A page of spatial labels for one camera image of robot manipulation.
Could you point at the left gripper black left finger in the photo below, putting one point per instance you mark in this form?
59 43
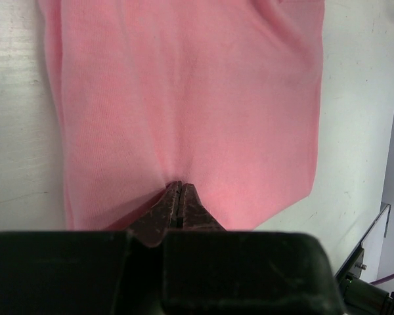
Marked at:
146 226

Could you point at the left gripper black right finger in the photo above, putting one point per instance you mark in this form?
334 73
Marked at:
194 215

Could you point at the pink t shirt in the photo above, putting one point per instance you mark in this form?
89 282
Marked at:
224 95

